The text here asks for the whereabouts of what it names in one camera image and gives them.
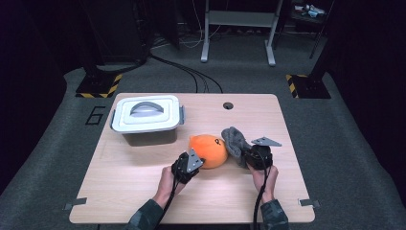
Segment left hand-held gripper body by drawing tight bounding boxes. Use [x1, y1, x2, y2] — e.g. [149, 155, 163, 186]
[170, 148, 205, 185]

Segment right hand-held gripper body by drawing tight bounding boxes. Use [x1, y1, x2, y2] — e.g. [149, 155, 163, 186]
[243, 136, 283, 171]

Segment orange plush toy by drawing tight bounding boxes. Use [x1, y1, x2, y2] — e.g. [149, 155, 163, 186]
[188, 133, 229, 170]

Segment grey towel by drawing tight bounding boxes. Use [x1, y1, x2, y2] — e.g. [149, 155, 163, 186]
[220, 126, 253, 169]

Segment storage box with white lid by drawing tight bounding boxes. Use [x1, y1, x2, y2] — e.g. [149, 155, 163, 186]
[109, 94, 186, 148]

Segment person's left hand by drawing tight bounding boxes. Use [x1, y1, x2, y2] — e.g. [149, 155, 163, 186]
[156, 165, 192, 205]

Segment person's right hand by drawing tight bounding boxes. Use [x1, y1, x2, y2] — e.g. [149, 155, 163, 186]
[248, 164, 280, 204]

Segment grey tape piece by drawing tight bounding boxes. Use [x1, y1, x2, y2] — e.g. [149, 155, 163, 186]
[62, 196, 88, 211]
[298, 198, 321, 209]

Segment striped black stand base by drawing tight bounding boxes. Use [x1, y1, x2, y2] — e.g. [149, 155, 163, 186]
[75, 73, 124, 99]
[285, 74, 332, 100]

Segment dark side table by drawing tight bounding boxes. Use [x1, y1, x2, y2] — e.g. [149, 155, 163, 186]
[277, 0, 335, 60]

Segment black equipment cabinet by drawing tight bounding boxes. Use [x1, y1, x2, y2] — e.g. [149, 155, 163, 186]
[84, 0, 151, 65]

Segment pale small clutter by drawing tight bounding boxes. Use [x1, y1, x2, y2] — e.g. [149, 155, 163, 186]
[293, 3, 327, 18]

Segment left hand-held gripper cable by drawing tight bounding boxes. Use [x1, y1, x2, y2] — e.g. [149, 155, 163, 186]
[155, 172, 180, 230]

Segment hand-held gripper cable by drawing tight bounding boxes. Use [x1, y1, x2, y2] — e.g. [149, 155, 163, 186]
[253, 149, 273, 230]
[155, 172, 180, 230]

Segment right hand-held gripper cable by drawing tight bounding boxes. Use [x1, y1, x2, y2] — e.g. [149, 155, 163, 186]
[253, 149, 273, 230]

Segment black floor cables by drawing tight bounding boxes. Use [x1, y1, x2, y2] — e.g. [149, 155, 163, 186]
[95, 52, 224, 94]

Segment white floor cables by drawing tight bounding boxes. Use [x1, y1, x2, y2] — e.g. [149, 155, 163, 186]
[151, 0, 223, 50]

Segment white metal desk frame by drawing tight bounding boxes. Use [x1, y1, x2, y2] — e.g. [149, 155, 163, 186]
[200, 0, 284, 67]

